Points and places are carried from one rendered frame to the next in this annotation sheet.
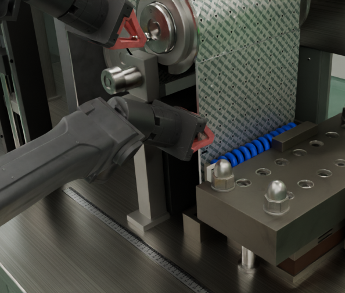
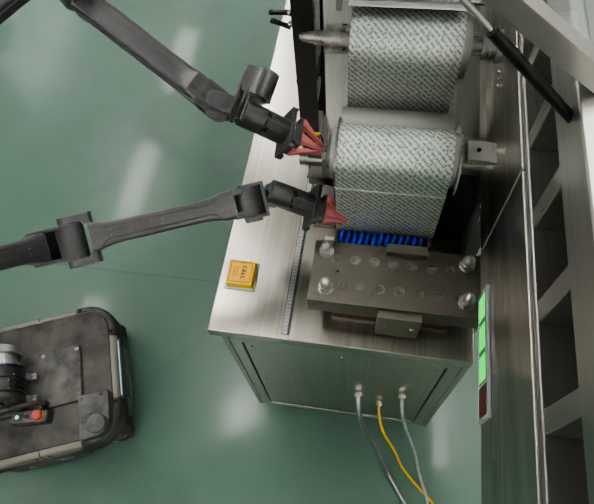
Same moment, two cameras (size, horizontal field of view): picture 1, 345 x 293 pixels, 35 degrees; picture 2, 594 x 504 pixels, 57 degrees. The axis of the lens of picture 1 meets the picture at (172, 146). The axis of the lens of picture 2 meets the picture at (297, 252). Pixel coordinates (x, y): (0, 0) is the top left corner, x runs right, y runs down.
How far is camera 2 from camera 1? 93 cm
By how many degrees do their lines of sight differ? 49
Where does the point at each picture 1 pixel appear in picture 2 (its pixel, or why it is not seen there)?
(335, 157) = (403, 285)
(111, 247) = (289, 223)
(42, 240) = not seen: hidden behind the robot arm
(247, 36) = (385, 188)
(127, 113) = (270, 197)
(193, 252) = not seen: hidden behind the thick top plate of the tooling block
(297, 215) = (327, 300)
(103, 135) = (232, 212)
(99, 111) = (244, 195)
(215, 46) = (354, 185)
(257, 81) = (393, 210)
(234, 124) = (368, 221)
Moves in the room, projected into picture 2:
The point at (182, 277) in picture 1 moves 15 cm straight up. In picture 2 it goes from (295, 269) to (291, 242)
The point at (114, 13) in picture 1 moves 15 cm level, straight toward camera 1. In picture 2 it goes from (284, 145) to (234, 191)
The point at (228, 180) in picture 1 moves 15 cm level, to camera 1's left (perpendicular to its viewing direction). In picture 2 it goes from (324, 253) to (281, 216)
